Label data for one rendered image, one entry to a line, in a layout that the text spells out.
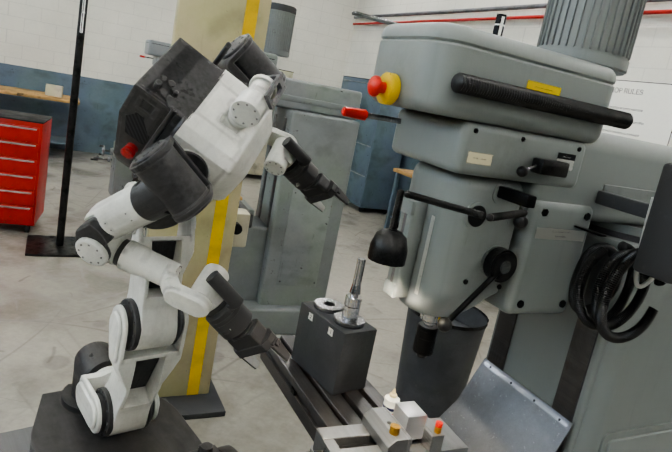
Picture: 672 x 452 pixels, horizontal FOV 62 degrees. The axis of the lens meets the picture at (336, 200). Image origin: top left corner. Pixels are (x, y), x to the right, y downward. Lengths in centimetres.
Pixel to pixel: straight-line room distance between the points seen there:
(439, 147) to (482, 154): 8
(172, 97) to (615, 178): 98
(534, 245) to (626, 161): 30
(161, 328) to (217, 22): 156
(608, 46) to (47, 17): 916
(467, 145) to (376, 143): 743
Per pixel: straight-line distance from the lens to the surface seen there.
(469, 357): 335
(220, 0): 275
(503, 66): 109
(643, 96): 619
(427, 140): 114
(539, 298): 133
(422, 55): 104
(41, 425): 208
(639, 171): 146
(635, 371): 158
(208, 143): 122
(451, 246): 115
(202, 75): 132
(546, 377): 159
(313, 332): 169
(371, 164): 851
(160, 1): 1008
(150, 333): 163
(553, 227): 128
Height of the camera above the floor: 174
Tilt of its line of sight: 11 degrees down
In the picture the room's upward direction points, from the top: 11 degrees clockwise
